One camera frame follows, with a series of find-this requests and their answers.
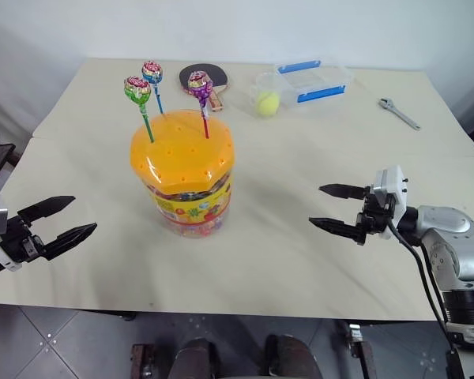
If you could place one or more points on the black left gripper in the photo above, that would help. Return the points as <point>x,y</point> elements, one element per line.
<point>17,240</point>

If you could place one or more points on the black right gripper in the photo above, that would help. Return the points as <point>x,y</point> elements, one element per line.
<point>373,215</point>

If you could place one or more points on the orange-lidded lollipop jar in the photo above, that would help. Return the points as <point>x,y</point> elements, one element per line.
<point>183,173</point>

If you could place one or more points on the green-wrapped lollipop green stick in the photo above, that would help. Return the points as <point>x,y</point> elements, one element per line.
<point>139,94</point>

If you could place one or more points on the blue-wrapped lollipop blue stick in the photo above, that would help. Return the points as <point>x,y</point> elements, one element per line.
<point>154,79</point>

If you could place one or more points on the purple-wrapped lollipop red stick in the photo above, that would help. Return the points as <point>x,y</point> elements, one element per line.
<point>200,92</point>

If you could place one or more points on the silver adjustable wrench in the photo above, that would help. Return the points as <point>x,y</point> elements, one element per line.
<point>399,113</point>

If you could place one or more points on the yellow tennis ball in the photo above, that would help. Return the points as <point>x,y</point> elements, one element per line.
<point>267,104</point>

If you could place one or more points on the clear box with blue clips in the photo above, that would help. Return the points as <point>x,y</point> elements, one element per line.
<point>316,81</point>

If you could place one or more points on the clear plastic measuring cup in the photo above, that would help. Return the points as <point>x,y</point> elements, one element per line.
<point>266,92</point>

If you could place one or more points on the black table tennis paddle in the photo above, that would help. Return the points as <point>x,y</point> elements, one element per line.
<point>205,81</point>

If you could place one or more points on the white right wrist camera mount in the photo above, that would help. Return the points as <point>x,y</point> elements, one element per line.
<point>391,193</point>

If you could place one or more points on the table leg caster bracket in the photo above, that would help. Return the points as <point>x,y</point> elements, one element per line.
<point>143,360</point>
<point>359,347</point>

